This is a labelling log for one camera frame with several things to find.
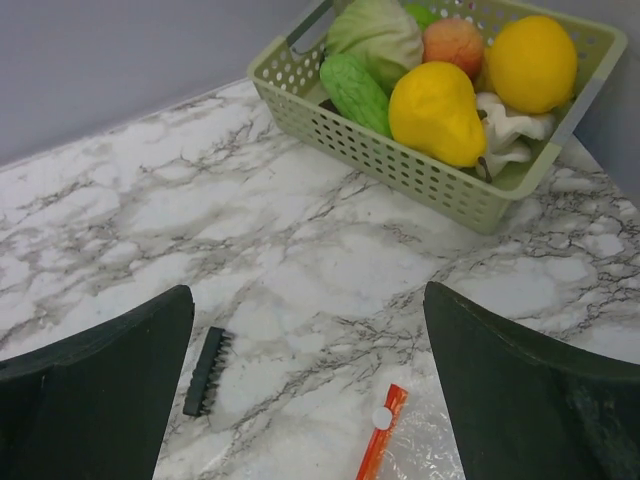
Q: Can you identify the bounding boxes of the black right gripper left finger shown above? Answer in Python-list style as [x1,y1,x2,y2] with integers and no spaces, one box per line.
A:
[1,285,194,479]

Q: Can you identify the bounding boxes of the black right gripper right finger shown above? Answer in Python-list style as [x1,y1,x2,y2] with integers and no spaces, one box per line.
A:
[423,282,639,480]

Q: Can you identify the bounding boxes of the clear zip bag orange zipper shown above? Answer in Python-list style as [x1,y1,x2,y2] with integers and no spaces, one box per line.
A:
[356,383,465,480]

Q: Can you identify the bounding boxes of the white toy mushroom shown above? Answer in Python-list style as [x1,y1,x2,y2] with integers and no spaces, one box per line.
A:
[476,92,556,183]

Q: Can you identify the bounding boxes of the yellow toy pear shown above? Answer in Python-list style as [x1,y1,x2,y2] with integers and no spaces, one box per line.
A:
[389,61,487,169]

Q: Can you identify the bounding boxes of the green toy cabbage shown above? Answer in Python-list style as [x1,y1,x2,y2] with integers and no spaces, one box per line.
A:
[326,0,424,93]

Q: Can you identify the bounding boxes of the black pin header strip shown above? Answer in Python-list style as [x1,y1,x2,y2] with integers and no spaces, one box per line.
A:
[182,327,234,417]

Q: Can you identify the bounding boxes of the yellow toy lemon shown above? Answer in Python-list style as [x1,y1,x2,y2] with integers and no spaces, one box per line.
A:
[488,15,578,114]

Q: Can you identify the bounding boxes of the orange toy peach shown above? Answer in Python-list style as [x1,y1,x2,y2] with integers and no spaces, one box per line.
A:
[423,18,485,81]

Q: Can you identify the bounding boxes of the green perforated plastic basket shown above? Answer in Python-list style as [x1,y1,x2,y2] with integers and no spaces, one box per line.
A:
[247,1,628,234]

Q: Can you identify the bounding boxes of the light green toy apple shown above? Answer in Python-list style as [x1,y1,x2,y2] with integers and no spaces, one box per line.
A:
[404,3,440,32]

